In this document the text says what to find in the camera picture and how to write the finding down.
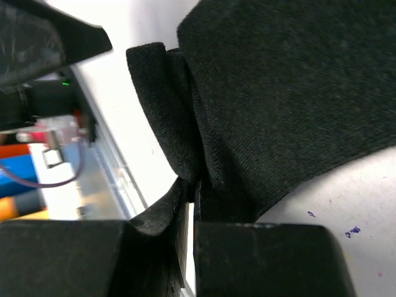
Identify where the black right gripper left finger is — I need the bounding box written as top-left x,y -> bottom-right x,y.
131,178 -> 189,296

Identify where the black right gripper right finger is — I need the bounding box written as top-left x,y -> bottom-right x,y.
194,179 -> 256,223

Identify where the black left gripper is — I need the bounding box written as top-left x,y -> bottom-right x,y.
1,1 -> 113,91

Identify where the plain black sock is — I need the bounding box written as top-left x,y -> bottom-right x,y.
126,1 -> 395,220

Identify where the aluminium frame rail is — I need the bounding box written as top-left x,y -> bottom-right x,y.
70,66 -> 147,220

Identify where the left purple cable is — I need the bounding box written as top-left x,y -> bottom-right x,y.
0,136 -> 87,188

